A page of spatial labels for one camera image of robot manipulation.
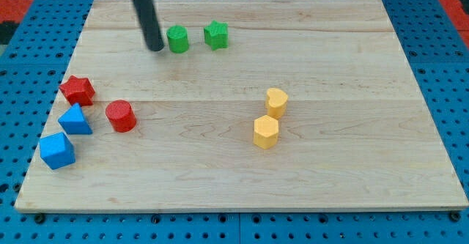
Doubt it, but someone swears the green cylinder block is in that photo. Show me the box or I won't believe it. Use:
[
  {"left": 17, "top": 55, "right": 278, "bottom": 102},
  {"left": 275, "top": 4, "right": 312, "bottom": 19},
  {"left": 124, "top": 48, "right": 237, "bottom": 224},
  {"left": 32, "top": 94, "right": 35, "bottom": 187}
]
[{"left": 166, "top": 25, "right": 189, "bottom": 53}]

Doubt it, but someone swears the green star block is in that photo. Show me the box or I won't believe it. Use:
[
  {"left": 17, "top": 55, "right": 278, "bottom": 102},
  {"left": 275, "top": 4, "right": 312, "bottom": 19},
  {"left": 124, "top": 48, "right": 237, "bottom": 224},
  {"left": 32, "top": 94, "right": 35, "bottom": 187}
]
[{"left": 204, "top": 21, "right": 229, "bottom": 51}]

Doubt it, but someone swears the red star block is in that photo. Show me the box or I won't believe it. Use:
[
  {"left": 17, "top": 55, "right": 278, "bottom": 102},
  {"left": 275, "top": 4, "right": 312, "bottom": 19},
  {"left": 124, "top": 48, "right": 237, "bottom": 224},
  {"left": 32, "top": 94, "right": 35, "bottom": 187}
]
[{"left": 59, "top": 75, "right": 95, "bottom": 106}]

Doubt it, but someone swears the yellow hexagon block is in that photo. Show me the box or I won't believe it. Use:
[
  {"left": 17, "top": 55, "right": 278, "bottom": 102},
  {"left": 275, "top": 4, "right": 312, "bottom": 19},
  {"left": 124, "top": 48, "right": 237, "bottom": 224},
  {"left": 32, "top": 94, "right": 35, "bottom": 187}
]
[{"left": 253, "top": 115, "right": 279, "bottom": 149}]

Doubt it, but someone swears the yellow heart block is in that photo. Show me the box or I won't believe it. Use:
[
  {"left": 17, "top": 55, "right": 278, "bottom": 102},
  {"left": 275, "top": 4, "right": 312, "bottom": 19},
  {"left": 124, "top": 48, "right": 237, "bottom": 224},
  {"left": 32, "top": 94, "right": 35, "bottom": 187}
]
[{"left": 265, "top": 88, "right": 289, "bottom": 119}]

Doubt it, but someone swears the red cylinder block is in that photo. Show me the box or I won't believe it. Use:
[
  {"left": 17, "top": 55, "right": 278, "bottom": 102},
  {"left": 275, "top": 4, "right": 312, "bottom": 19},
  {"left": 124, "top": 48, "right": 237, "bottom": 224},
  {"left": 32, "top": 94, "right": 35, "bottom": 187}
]
[{"left": 105, "top": 100, "right": 137, "bottom": 133}]

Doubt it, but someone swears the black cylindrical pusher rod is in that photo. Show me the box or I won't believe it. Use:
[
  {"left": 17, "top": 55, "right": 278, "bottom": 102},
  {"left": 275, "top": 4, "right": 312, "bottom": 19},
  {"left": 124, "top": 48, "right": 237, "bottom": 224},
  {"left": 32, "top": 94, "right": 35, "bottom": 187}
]
[{"left": 132, "top": 0, "right": 164, "bottom": 51}]

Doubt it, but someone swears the blue triangle block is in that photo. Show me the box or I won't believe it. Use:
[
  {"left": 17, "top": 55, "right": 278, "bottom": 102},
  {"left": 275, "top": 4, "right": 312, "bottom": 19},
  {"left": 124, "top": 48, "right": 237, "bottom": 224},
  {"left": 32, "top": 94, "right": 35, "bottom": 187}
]
[{"left": 58, "top": 103, "right": 92, "bottom": 135}]

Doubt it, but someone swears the blue cube block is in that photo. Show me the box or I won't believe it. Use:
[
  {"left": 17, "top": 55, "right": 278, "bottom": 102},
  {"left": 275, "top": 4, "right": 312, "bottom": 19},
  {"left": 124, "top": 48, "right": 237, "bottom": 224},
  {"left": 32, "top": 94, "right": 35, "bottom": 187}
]
[{"left": 39, "top": 132, "right": 75, "bottom": 170}]

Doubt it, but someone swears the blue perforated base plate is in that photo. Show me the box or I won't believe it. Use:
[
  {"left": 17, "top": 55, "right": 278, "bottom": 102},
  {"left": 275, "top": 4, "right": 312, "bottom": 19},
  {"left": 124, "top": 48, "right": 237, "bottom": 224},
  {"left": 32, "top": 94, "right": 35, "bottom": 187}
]
[{"left": 1, "top": 0, "right": 468, "bottom": 243}]

